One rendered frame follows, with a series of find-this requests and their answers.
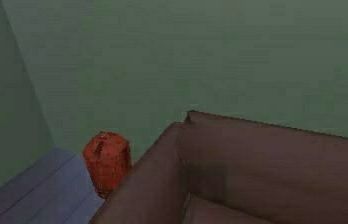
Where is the brown sofa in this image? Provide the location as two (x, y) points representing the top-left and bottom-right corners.
(89, 110), (348, 224)

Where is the red bin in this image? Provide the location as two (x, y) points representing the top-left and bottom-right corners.
(82, 131), (133, 200)

